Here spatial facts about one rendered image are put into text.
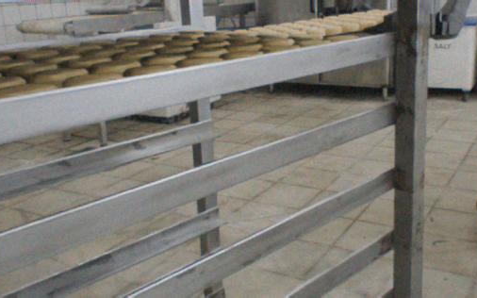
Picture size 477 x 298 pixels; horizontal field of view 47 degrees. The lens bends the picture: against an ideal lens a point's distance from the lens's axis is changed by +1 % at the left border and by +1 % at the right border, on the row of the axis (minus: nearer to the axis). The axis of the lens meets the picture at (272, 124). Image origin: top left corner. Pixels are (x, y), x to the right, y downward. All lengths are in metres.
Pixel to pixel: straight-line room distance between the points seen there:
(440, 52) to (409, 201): 4.49
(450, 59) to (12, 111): 4.91
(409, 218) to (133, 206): 0.41
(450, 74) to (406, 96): 4.51
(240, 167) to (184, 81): 0.11
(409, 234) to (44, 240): 0.49
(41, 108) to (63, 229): 0.09
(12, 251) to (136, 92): 0.14
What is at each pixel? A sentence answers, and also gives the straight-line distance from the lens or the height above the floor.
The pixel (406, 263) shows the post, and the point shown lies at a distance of 0.79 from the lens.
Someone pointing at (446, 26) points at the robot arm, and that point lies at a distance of 1.65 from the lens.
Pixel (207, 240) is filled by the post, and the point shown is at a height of 0.64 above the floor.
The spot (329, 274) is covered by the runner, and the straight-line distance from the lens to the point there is 0.68.
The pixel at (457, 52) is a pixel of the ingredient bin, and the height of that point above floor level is 0.46.
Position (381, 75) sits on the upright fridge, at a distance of 5.09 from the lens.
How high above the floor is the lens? 1.13
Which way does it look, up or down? 15 degrees down
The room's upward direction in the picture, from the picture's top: 3 degrees counter-clockwise
